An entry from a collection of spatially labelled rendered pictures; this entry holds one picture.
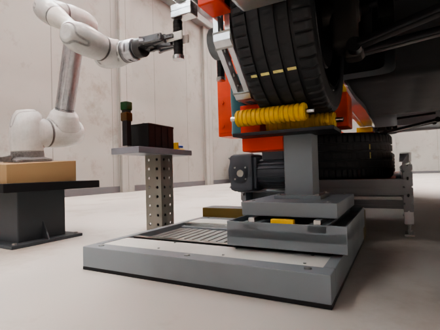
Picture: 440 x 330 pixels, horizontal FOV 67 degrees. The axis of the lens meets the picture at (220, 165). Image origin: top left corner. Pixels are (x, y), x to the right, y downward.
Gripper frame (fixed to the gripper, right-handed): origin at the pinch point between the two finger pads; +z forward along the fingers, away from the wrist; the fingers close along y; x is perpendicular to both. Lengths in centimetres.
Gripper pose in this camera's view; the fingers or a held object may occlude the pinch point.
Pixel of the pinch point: (178, 38)
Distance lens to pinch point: 134.4
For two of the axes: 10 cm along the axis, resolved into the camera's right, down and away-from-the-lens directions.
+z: 8.8, -0.4, -4.7
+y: -4.7, -0.1, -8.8
